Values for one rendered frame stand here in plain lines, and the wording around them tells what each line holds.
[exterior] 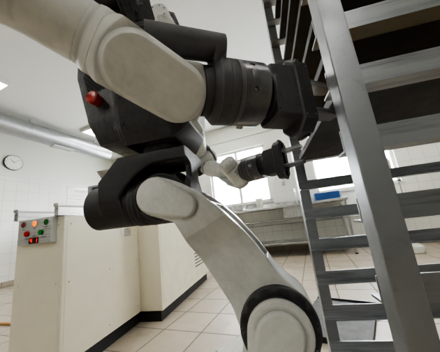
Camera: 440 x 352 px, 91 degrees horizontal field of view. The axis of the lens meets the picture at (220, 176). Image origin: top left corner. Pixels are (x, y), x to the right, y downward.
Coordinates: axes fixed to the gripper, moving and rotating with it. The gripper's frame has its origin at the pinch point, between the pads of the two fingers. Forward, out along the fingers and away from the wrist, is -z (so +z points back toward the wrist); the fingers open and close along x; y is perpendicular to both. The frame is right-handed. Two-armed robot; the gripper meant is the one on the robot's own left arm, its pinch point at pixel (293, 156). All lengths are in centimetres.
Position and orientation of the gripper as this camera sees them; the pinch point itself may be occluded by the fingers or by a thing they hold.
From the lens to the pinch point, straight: 69.9
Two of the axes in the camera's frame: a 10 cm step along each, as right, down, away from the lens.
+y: 6.7, 0.9, 7.4
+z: -7.3, 2.2, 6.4
